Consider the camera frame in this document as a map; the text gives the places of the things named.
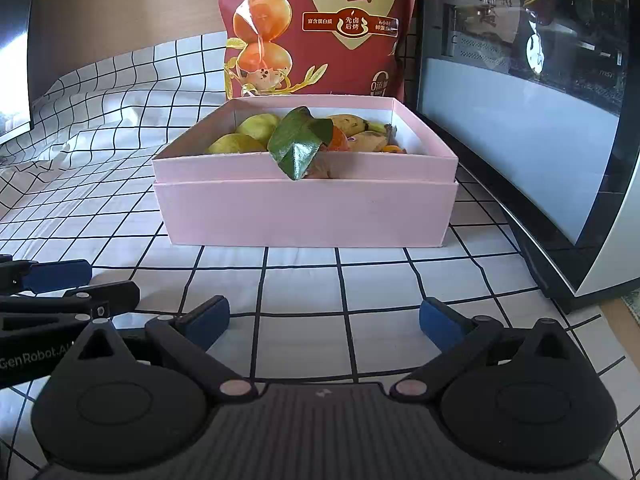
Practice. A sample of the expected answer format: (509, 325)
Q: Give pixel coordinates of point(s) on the leafy mandarin orange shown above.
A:
(295, 145)

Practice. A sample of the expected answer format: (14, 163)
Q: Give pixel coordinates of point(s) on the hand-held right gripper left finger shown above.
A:
(210, 320)

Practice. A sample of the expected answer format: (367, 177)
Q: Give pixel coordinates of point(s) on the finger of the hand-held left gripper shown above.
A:
(112, 294)
(62, 274)

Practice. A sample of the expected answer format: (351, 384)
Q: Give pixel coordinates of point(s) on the red snack bag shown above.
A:
(310, 50)

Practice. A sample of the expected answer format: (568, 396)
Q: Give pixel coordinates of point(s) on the small yellow banana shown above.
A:
(367, 140)

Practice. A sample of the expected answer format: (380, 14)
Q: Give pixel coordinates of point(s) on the large yellow banana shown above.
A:
(350, 122)

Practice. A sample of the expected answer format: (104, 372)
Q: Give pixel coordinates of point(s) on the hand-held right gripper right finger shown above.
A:
(440, 317)

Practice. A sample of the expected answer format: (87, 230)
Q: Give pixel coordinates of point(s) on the dark computer monitor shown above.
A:
(12, 60)

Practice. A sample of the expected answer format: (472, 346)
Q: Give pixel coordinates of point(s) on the yellow pear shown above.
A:
(235, 144)

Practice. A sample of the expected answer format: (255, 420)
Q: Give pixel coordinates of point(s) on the small mandarin orange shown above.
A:
(392, 149)

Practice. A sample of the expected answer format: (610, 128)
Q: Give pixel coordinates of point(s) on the white black-checked cloth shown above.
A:
(300, 290)

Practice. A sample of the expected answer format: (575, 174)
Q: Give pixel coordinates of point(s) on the green patterned card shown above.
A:
(632, 306)

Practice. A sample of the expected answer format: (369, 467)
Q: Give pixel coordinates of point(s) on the pink cardboard box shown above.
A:
(300, 210)

